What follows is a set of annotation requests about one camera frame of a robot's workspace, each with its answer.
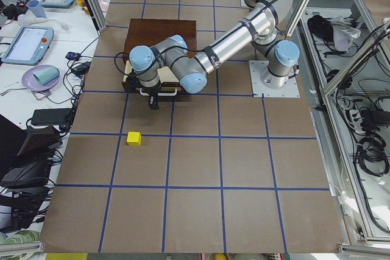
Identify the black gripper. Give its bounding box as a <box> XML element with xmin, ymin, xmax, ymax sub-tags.
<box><xmin>139</xmin><ymin>82</ymin><xmax>161</xmax><ymax>110</ymax></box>

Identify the wooden drawer with white handle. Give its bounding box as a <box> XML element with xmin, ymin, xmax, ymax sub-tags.
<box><xmin>122</xmin><ymin>60</ymin><xmax>186</xmax><ymax>97</ymax></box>

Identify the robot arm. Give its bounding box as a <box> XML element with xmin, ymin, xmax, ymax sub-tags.
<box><xmin>129</xmin><ymin>0</ymin><xmax>300</xmax><ymax>110</ymax></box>

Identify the yellow block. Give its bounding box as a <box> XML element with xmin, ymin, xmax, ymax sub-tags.
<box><xmin>126</xmin><ymin>131</ymin><xmax>142</xmax><ymax>146</ymax></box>

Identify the dark wooden drawer box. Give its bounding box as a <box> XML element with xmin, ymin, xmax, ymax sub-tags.
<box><xmin>124</xmin><ymin>18</ymin><xmax>197</xmax><ymax>53</ymax></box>

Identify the black power adapter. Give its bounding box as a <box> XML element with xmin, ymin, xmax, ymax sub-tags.
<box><xmin>31</xmin><ymin>108</ymin><xmax>71</xmax><ymax>126</ymax></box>

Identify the teal cup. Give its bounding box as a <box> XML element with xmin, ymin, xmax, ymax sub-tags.
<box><xmin>33</xmin><ymin>66</ymin><xmax>59</xmax><ymax>85</ymax></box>

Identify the purple plate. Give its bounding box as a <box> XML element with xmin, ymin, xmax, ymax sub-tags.
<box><xmin>21</xmin><ymin>65</ymin><xmax>60</xmax><ymax>91</ymax></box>

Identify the near blue teach pendant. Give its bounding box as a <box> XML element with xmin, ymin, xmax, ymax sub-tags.
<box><xmin>1</xmin><ymin>26</ymin><xmax>54</xmax><ymax>66</ymax></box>

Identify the blue plastic cup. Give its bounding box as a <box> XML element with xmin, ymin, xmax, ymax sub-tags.
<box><xmin>27</xmin><ymin>0</ymin><xmax>46</xmax><ymax>18</ymax></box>

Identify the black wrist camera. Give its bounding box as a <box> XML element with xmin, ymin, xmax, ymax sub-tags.
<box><xmin>125</xmin><ymin>73</ymin><xmax>138</xmax><ymax>93</ymax></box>

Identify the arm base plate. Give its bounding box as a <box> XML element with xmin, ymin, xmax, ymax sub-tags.
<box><xmin>249</xmin><ymin>60</ymin><xmax>300</xmax><ymax>98</ymax></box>

